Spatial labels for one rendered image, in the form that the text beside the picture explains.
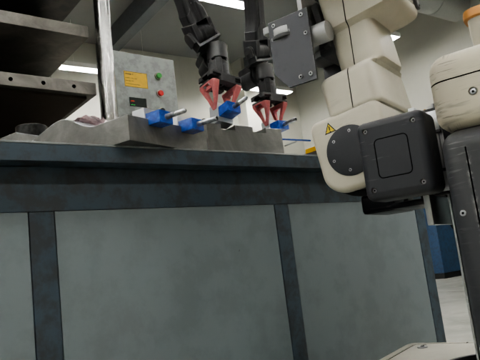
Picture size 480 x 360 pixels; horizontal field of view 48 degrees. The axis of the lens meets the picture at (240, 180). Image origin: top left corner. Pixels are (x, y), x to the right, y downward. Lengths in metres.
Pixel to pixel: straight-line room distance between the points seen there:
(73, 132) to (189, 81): 8.57
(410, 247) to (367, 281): 0.26
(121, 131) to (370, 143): 0.50
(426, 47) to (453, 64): 8.34
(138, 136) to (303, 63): 0.38
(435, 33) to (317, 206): 7.75
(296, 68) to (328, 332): 0.73
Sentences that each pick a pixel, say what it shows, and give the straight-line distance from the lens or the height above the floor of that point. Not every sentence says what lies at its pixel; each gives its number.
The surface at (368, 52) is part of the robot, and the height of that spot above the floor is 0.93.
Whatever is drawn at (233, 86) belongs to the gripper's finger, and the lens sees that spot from 1.49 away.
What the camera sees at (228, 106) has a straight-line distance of 1.40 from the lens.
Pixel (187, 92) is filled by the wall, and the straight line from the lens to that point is 9.70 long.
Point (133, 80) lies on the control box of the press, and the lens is 2.37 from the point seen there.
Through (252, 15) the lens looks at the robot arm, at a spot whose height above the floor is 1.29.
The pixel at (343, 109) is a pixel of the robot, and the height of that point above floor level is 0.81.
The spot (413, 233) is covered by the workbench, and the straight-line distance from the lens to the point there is 1.90.
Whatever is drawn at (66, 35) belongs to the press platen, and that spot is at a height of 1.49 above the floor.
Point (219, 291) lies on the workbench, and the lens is 1.30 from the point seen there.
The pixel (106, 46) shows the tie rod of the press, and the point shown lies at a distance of 2.22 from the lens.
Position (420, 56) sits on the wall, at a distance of 9.27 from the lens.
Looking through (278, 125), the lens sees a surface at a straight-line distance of 1.68.
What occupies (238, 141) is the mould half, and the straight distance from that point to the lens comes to 1.43.
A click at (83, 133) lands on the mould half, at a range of 1.24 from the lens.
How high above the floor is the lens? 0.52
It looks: 9 degrees up
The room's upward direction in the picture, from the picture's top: 7 degrees counter-clockwise
